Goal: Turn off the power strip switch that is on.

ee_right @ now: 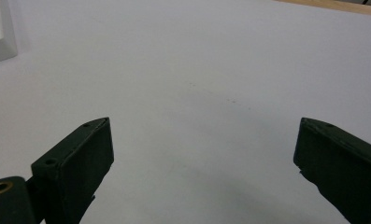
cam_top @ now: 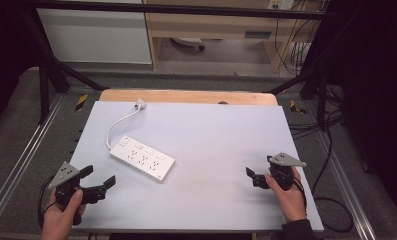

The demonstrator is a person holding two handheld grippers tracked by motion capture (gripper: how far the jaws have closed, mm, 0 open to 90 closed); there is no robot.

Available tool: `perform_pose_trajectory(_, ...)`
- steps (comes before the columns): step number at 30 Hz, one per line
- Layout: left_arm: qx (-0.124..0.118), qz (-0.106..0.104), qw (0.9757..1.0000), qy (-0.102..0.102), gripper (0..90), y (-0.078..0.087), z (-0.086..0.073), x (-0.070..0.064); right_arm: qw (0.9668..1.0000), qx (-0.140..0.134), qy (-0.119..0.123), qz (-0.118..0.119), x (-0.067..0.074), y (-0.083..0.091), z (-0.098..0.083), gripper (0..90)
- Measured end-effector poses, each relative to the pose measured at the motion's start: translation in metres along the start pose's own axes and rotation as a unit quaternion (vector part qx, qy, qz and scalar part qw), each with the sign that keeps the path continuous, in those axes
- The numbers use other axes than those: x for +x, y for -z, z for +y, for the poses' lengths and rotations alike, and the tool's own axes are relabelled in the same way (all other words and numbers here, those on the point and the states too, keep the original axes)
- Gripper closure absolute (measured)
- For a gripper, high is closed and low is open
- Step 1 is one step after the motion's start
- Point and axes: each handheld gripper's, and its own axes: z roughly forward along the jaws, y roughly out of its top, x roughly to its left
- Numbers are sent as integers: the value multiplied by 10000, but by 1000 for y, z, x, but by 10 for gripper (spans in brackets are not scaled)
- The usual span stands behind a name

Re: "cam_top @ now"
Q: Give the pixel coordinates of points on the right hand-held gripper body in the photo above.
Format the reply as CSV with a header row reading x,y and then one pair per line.
x,y
282,170

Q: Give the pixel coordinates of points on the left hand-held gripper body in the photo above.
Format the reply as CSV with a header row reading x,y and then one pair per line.
x,y
66,173

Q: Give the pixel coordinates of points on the person's right hand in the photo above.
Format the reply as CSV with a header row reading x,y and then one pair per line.
x,y
291,200

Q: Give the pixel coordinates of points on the person's left hand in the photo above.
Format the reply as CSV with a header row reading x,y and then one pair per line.
x,y
57,221

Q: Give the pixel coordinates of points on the white power strip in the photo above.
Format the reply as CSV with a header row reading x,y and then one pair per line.
x,y
142,159

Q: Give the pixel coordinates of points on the yellow black tape marker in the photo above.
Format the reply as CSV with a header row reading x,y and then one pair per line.
x,y
81,102

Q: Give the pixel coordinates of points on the white power plug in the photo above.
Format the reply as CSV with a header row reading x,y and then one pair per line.
x,y
140,103

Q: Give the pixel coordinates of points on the wooden table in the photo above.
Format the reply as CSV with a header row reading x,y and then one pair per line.
x,y
186,97

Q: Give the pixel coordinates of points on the white cabinet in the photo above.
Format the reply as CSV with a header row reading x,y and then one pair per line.
x,y
92,36

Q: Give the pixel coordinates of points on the office chair base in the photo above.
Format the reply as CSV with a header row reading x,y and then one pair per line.
x,y
189,42

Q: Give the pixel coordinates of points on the aluminium rail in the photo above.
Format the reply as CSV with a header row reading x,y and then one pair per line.
x,y
19,160
349,193

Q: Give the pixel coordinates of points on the white wall socket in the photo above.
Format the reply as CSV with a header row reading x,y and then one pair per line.
x,y
280,4

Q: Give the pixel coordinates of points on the black metal frame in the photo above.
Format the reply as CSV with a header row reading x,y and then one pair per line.
x,y
172,10

